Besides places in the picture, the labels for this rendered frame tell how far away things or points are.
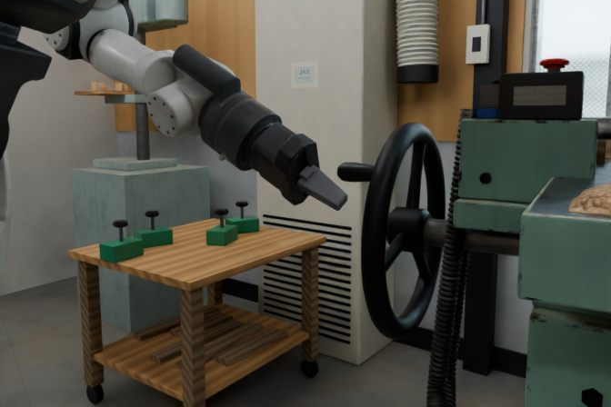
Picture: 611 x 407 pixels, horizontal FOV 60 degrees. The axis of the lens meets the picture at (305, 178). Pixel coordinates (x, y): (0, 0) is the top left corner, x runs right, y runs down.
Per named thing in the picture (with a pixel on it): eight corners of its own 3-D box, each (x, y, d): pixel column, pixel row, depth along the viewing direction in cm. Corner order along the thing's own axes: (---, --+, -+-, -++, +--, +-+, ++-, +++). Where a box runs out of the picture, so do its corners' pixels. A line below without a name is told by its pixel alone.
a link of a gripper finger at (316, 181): (335, 213, 64) (295, 184, 66) (351, 193, 65) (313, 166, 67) (334, 207, 63) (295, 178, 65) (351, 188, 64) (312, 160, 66)
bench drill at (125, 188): (153, 283, 302) (142, -2, 283) (228, 308, 265) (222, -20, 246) (72, 307, 265) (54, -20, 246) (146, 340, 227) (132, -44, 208)
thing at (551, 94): (491, 118, 70) (493, 75, 69) (585, 118, 65) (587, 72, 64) (469, 119, 59) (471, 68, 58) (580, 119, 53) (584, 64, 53)
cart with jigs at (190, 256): (215, 337, 230) (213, 192, 222) (325, 374, 197) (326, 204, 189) (75, 404, 177) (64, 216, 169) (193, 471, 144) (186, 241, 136)
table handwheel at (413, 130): (387, 371, 75) (433, 208, 91) (542, 409, 65) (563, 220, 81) (324, 259, 55) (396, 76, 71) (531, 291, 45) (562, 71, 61)
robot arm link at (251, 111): (284, 223, 71) (222, 174, 75) (330, 173, 74) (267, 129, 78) (270, 181, 60) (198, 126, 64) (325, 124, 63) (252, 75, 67)
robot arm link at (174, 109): (202, 172, 70) (147, 128, 74) (258, 137, 77) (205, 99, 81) (205, 104, 62) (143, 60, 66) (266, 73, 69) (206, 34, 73)
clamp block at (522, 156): (482, 183, 73) (485, 118, 72) (594, 191, 66) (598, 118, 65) (456, 199, 60) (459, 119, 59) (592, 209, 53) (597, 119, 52)
